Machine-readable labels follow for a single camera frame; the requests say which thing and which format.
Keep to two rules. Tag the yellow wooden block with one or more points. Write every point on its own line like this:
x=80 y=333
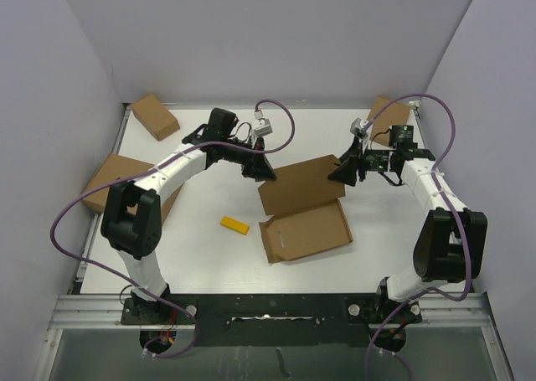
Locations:
x=235 y=225

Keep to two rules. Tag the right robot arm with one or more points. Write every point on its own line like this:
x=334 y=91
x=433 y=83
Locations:
x=449 y=248

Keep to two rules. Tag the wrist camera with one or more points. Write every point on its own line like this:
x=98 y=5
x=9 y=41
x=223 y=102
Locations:
x=360 y=128
x=260 y=125

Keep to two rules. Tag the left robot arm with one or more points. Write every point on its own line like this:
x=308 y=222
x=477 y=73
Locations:
x=198 y=151

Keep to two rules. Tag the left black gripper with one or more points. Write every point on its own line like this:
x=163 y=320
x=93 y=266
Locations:
x=257 y=165

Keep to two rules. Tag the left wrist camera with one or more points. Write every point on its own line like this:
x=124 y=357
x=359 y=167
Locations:
x=260 y=125

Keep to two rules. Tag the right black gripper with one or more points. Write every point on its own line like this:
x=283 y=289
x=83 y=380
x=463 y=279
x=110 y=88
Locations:
x=345 y=172

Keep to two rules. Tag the large folded cardboard box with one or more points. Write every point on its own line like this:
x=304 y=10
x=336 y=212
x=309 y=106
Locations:
x=112 y=193

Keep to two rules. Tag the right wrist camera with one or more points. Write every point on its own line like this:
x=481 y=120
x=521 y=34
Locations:
x=360 y=128

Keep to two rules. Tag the small folded cardboard box left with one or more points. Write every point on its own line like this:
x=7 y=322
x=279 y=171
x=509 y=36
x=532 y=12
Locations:
x=155 y=117

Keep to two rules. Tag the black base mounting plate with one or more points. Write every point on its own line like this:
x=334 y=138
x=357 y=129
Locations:
x=275 y=320

